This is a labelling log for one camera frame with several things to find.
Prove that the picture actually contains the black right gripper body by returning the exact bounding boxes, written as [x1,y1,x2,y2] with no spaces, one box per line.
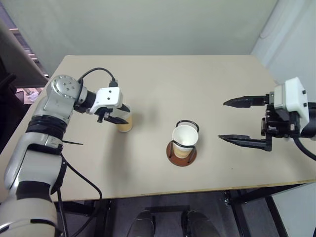
[260,104,301,139]

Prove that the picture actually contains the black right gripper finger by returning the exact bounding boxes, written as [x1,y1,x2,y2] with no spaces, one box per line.
[218,134,274,152]
[223,93,272,109]

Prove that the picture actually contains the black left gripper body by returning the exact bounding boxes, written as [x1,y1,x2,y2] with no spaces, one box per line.
[95,106,117,123]

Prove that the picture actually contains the tan paper cup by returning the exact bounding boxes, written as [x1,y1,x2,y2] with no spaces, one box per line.
[172,125,199,158]
[115,105,134,133]

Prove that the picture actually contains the black zip tie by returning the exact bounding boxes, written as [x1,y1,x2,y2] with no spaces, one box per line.
[61,139,84,146]

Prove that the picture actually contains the dark rounded shape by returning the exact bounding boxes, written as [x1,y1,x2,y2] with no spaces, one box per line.
[126,209,157,237]
[181,209,222,237]

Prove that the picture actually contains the beige slanted board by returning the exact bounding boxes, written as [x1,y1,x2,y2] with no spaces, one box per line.
[0,17,49,88]

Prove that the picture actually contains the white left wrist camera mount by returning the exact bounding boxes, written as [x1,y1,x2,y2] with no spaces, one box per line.
[89,86,123,116]

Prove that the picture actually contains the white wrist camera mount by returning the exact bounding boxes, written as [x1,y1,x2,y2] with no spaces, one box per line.
[272,77,311,124]
[89,86,123,116]

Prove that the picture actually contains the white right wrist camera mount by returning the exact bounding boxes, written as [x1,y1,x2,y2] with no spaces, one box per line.
[272,77,311,124]

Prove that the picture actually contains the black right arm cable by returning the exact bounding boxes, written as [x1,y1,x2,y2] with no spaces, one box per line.
[292,136,316,161]

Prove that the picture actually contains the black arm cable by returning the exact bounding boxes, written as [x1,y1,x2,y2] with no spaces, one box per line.
[56,152,103,237]
[292,136,316,161]

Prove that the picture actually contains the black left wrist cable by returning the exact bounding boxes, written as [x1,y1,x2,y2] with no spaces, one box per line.
[78,67,118,87]

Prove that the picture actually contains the black metal table frame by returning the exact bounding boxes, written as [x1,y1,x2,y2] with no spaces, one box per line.
[53,183,306,237]

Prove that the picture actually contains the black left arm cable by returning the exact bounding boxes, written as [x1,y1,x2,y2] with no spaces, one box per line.
[56,152,103,237]

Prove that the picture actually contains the wire cup holder wooden base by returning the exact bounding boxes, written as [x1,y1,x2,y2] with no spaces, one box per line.
[166,119,200,167]

